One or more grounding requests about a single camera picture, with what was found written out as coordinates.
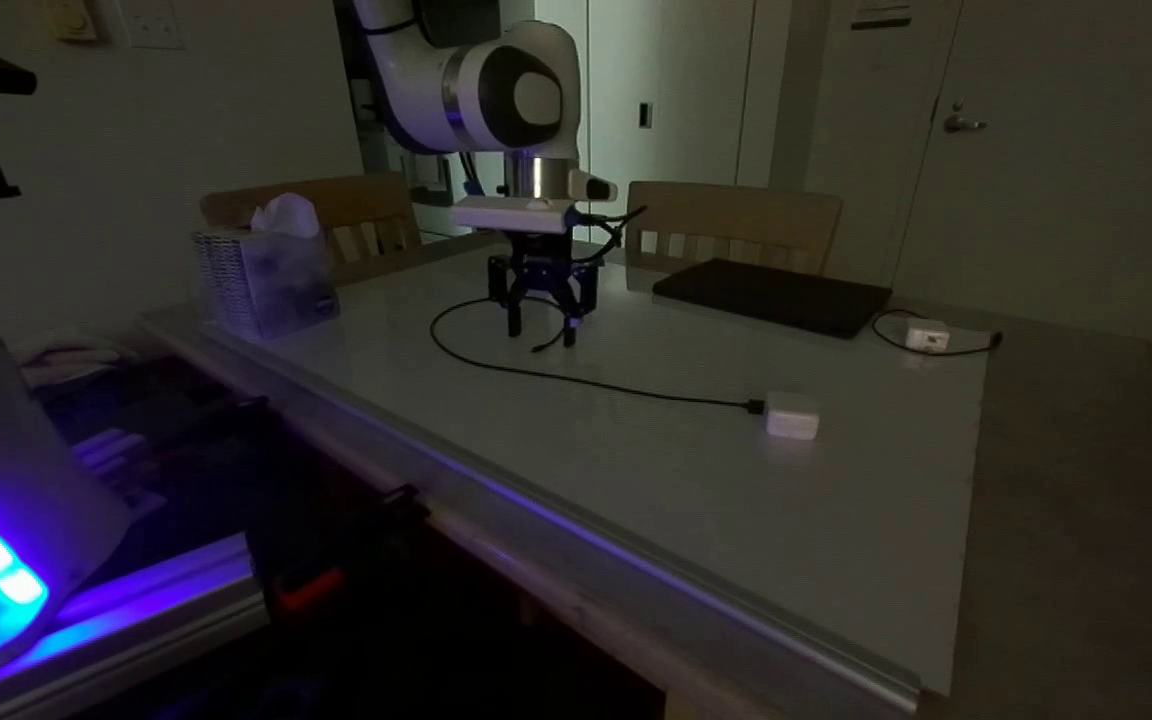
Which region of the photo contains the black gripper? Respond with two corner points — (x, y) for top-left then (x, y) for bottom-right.
(485, 227), (604, 353)

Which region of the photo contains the black charging cable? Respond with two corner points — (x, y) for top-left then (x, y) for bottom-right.
(422, 293), (772, 420)

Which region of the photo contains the white charger adapter block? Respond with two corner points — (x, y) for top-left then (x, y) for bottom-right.
(760, 386), (828, 445)

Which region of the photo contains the wooden slatted chair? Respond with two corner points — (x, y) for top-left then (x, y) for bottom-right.
(618, 176), (848, 279)
(196, 170), (429, 286)

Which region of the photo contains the white table mat board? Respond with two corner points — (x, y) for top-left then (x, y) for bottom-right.
(143, 231), (994, 704)

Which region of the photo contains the black closed laptop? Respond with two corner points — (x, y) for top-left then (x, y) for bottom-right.
(648, 254), (896, 344)

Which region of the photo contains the grey tissue box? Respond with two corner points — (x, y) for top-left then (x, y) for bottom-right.
(192, 216), (343, 344)

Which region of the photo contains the white tissue sheet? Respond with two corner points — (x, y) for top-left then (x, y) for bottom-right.
(244, 189), (329, 245)

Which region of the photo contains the white closet door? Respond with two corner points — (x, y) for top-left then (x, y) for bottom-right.
(570, 0), (795, 250)

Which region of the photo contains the red clamp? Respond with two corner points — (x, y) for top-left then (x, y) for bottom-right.
(265, 563), (348, 621)

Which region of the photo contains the small white power adapter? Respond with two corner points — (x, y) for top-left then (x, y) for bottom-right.
(904, 321), (955, 356)

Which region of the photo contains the metal robot mounting platform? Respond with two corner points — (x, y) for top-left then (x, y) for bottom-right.
(0, 527), (270, 720)

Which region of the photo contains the door sign plate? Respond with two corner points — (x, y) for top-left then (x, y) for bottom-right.
(848, 0), (919, 36)

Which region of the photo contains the white room door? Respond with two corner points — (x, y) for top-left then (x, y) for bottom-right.
(893, 0), (1152, 344)

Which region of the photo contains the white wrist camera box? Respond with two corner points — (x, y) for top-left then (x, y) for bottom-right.
(445, 196), (581, 240)

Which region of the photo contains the black robot wrist cable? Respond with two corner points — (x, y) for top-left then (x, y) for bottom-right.
(570, 196), (653, 272)

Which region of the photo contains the metal door lever handle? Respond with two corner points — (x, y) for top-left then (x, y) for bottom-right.
(938, 99), (992, 139)

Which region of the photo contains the yellowish wall plate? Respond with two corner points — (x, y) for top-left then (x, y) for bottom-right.
(34, 0), (103, 44)

